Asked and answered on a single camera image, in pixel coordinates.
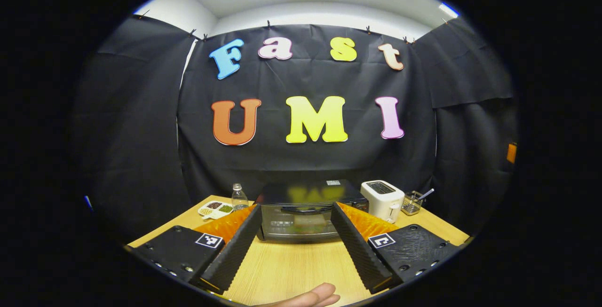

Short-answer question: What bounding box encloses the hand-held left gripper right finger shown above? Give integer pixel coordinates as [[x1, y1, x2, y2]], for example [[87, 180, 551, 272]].
[[331, 202, 462, 295]]

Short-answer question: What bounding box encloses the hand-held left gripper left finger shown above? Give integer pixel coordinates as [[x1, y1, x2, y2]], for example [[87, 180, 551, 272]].
[[126, 204, 263, 294]]

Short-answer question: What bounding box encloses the lettuce sandwich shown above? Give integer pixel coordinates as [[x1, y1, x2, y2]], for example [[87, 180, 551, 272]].
[[292, 215, 331, 235]]

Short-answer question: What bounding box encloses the black electric oven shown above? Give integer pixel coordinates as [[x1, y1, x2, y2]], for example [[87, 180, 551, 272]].
[[255, 179, 370, 243]]

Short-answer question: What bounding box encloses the white sectioned dish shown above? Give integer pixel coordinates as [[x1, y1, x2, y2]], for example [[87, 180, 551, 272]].
[[198, 200, 235, 220]]

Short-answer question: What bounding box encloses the white toaster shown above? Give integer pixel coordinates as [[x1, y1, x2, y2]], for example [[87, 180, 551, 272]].
[[361, 180, 405, 224]]

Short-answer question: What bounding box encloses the wire mesh cup holder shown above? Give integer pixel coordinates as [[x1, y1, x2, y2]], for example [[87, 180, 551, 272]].
[[401, 191, 423, 216]]

